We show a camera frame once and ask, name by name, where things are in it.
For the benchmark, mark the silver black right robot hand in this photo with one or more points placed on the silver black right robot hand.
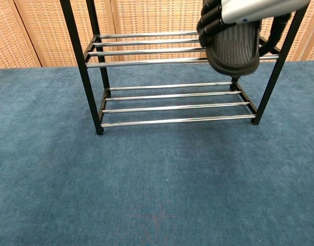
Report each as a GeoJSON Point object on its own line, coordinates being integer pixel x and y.
{"type": "Point", "coordinates": [249, 10]}

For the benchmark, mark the black rubber slide sandal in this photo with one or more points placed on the black rubber slide sandal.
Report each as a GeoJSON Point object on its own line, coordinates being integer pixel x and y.
{"type": "Point", "coordinates": [231, 48]}

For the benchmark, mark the black metal shoe rack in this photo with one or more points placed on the black metal shoe rack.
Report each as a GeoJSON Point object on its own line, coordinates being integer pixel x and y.
{"type": "Point", "coordinates": [91, 84]}

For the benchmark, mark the blue carpet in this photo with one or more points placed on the blue carpet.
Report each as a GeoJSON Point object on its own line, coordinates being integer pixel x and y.
{"type": "Point", "coordinates": [69, 166]}

